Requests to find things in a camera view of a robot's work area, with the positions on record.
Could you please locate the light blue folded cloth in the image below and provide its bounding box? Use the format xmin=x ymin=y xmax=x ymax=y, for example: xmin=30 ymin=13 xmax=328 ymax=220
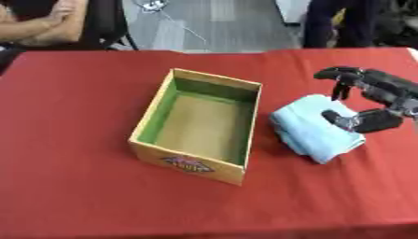
xmin=268 ymin=93 xmax=368 ymax=165

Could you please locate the person with crossed arms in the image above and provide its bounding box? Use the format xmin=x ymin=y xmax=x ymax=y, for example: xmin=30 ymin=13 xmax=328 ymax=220
xmin=0 ymin=0 xmax=91 ymax=48

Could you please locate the person in dark clothes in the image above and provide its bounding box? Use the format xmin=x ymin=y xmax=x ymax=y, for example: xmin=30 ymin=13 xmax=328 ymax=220
xmin=301 ymin=0 xmax=385 ymax=49

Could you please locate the tan cardboard box green inside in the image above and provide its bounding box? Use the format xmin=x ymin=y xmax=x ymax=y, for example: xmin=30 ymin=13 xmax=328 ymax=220
xmin=127 ymin=67 xmax=265 ymax=187

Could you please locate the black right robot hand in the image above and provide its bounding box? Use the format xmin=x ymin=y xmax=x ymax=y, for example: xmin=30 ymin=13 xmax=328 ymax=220
xmin=312 ymin=65 xmax=418 ymax=134

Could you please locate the white cable on floor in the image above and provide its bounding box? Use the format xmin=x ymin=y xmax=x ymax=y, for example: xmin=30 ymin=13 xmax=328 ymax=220
xmin=131 ymin=0 xmax=211 ymax=45

